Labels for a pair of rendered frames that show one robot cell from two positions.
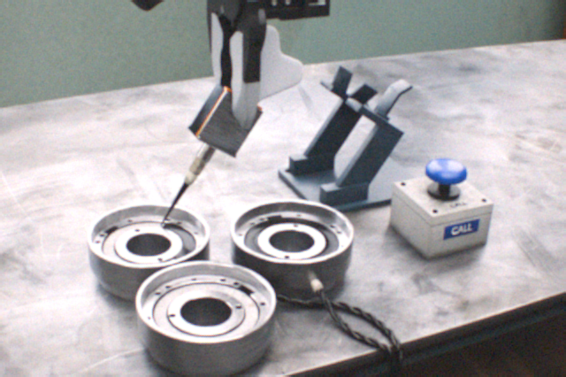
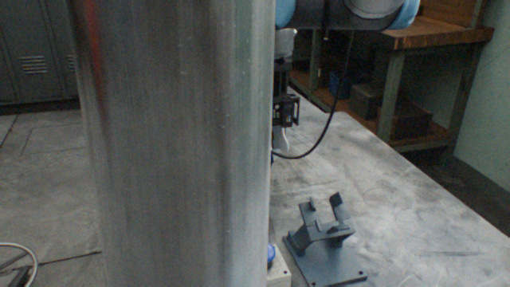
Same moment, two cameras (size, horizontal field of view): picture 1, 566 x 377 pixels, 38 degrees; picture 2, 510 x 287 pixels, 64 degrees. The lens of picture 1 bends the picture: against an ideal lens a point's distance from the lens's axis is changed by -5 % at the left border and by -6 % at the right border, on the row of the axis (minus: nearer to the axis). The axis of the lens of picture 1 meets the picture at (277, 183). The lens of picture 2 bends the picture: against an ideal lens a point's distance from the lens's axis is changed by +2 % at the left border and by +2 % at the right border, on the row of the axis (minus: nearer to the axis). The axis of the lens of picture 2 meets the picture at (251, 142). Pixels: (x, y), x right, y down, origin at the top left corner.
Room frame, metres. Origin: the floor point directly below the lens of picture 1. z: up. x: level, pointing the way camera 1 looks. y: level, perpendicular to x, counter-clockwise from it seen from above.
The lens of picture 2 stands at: (0.75, -0.62, 1.30)
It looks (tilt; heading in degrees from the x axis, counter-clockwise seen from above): 28 degrees down; 98
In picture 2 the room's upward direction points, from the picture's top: straight up
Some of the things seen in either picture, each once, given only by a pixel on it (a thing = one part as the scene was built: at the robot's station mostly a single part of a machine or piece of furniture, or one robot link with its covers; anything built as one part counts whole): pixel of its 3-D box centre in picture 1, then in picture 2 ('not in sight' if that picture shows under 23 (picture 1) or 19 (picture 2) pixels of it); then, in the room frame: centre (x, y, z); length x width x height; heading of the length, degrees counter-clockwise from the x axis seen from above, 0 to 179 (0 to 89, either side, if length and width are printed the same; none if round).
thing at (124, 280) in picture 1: (149, 253); not in sight; (0.61, 0.11, 0.82); 0.10 x 0.10 x 0.04
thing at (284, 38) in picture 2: not in sight; (272, 39); (0.69, 0.02, 1.15); 0.08 x 0.08 x 0.05
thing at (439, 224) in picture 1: (446, 211); (262, 275); (0.70, -0.16, 0.82); 0.08 x 0.07 x 0.05; 115
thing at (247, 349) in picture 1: (206, 320); not in sight; (0.52, 0.05, 0.82); 0.10 x 0.10 x 0.04
